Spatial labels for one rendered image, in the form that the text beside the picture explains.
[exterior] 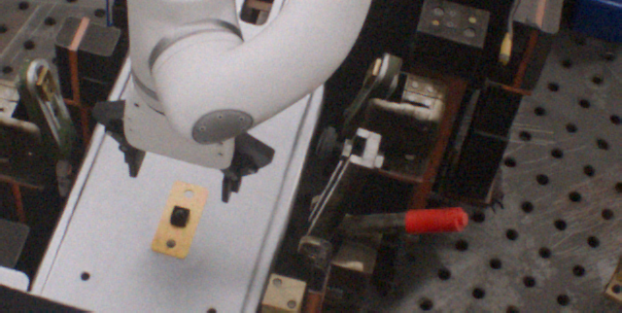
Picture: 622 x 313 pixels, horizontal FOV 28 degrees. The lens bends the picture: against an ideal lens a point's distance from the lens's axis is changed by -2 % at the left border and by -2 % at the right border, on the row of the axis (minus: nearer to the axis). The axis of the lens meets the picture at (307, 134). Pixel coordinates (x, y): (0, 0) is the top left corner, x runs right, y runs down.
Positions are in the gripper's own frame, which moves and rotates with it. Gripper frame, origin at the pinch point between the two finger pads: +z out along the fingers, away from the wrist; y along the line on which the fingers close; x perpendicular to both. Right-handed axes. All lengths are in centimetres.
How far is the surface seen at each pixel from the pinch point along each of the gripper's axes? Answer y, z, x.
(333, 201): -14.6, -5.1, 1.8
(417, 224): -22.4, -3.2, 0.8
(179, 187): 1.5, 8.8, -3.3
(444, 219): -24.6, -4.9, 0.5
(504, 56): -27.2, 0.0, -22.9
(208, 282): -4.4, 9.1, 6.0
